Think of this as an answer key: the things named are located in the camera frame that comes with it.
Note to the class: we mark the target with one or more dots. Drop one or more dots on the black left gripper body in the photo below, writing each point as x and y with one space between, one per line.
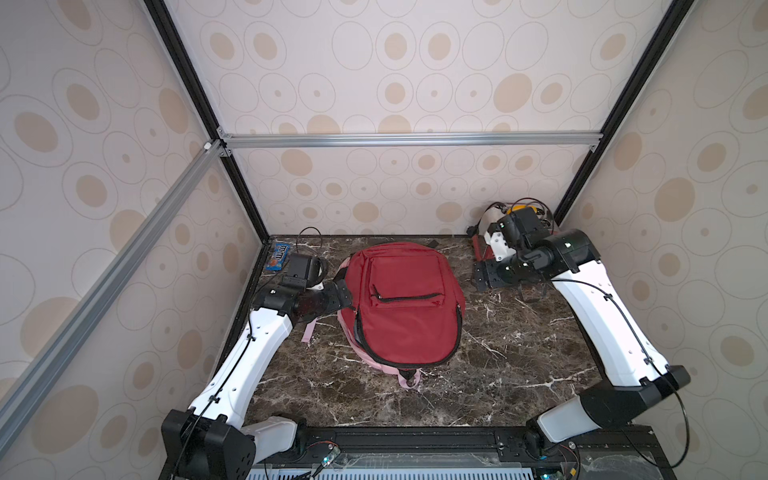
326 298

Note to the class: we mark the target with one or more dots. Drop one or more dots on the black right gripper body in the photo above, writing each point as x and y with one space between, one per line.
491 274

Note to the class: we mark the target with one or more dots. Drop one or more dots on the red backpack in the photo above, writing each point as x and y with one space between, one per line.
408 307

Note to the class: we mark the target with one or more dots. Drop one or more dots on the pink backpack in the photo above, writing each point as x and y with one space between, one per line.
408 380

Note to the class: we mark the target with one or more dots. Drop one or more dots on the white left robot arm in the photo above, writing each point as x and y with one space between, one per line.
240 372

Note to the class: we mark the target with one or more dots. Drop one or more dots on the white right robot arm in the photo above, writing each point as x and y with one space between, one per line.
635 376

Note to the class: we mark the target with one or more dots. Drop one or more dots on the red polka dot toaster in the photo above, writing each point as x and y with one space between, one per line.
480 249

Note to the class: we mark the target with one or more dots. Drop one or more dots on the blue candy packet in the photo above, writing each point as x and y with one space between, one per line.
278 257

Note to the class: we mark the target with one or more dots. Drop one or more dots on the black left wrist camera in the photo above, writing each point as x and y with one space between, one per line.
304 271

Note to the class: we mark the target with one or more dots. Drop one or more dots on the horizontal aluminium rail back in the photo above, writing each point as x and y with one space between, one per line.
231 142

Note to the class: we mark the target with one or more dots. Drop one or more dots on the aluminium rail left wall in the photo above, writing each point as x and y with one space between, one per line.
39 378

